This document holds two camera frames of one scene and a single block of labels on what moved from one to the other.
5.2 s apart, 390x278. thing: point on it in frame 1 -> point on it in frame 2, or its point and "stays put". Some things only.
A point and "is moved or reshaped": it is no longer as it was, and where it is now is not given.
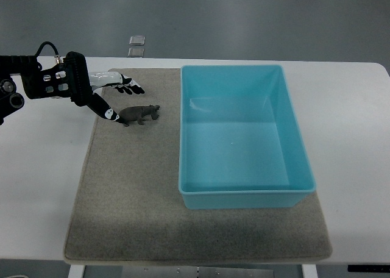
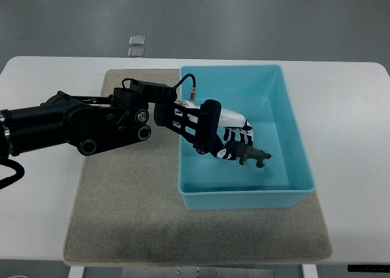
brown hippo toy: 138,113 is moved or reshaped
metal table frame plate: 194,271 stays put
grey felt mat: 129,210 stays put
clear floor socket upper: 137,40 stays put
